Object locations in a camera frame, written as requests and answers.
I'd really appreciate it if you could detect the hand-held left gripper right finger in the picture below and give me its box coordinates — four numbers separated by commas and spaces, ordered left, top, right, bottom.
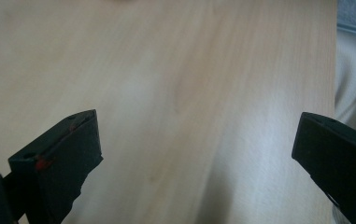
291, 111, 356, 224

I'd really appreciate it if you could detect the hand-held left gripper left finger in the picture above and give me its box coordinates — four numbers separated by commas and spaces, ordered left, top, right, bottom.
7, 108, 105, 224

